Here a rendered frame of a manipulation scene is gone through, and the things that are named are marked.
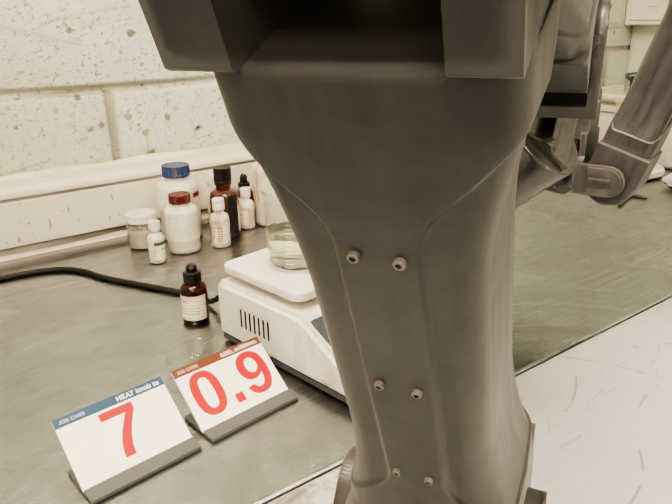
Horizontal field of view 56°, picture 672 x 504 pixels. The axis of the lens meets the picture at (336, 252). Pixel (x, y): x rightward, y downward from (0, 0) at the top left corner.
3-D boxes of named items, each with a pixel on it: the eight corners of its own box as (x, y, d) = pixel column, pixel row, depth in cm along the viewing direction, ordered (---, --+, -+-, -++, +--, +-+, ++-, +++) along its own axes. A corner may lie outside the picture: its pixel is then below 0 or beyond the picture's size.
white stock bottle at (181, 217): (187, 257, 91) (180, 199, 87) (161, 252, 93) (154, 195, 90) (207, 246, 94) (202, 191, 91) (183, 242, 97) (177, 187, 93)
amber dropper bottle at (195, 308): (187, 313, 73) (180, 257, 71) (212, 314, 73) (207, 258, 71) (179, 325, 71) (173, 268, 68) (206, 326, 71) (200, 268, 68)
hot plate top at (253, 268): (384, 267, 65) (384, 259, 65) (299, 305, 57) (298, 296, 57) (305, 241, 73) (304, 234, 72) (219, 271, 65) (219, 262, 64)
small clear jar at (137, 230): (132, 253, 92) (128, 219, 91) (125, 244, 96) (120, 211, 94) (164, 247, 95) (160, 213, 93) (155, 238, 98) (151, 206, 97)
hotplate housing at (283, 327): (446, 359, 63) (450, 285, 60) (358, 416, 54) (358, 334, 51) (296, 296, 78) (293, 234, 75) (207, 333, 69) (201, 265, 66)
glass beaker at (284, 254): (326, 254, 68) (325, 176, 65) (332, 277, 62) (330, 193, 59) (261, 257, 67) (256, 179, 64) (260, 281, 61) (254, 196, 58)
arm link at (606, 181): (521, 86, 71) (635, 90, 64) (547, 79, 78) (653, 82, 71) (514, 187, 75) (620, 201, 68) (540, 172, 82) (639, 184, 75)
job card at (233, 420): (298, 399, 57) (296, 359, 55) (212, 443, 51) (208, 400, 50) (258, 373, 61) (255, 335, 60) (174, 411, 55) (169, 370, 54)
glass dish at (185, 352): (156, 382, 60) (154, 361, 59) (183, 353, 65) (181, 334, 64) (210, 389, 59) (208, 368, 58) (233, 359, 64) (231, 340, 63)
